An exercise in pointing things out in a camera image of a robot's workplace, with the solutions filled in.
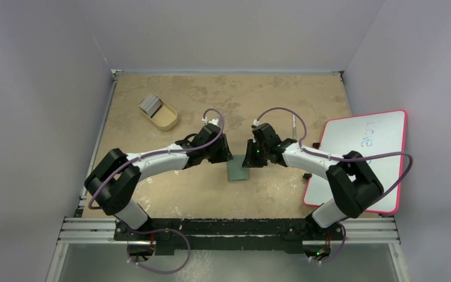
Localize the green card holder wallet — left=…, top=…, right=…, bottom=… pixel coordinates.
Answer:
left=227, top=155, right=250, bottom=182

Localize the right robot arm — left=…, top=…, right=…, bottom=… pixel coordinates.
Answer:
left=242, top=123, right=384, bottom=239

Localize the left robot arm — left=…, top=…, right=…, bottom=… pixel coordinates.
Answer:
left=84, top=122, right=233, bottom=240

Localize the stack of cards in tray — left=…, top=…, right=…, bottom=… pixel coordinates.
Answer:
left=139, top=94, right=163, bottom=118

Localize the white marker pen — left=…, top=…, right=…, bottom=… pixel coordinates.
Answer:
left=292, top=115, right=297, bottom=139

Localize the beige oval tray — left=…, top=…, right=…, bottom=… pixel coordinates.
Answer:
left=143, top=98, right=179, bottom=131

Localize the pink framed whiteboard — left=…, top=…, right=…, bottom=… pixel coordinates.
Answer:
left=303, top=110, right=408, bottom=215

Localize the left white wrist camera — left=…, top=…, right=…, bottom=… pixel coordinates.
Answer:
left=202, top=117, right=224, bottom=127

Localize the black base frame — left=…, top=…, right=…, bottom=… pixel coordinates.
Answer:
left=114, top=217, right=346, bottom=261

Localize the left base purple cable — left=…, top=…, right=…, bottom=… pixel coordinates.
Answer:
left=126, top=228, right=193, bottom=276

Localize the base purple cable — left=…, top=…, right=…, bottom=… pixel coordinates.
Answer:
left=126, top=228, right=193, bottom=276
left=307, top=223, right=347, bottom=266

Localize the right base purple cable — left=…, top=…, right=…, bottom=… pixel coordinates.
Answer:
left=307, top=223, right=347, bottom=266

